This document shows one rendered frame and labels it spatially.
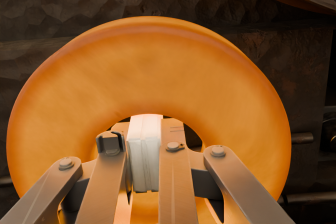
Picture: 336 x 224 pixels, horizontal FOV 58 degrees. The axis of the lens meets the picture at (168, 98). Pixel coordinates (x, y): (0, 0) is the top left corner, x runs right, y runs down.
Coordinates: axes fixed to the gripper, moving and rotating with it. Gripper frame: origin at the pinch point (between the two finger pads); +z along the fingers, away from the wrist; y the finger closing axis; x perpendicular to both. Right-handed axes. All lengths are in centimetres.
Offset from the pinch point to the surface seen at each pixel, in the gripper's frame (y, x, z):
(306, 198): 14.6, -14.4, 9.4
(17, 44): -13.7, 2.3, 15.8
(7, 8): -15.4, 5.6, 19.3
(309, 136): 15.3, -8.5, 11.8
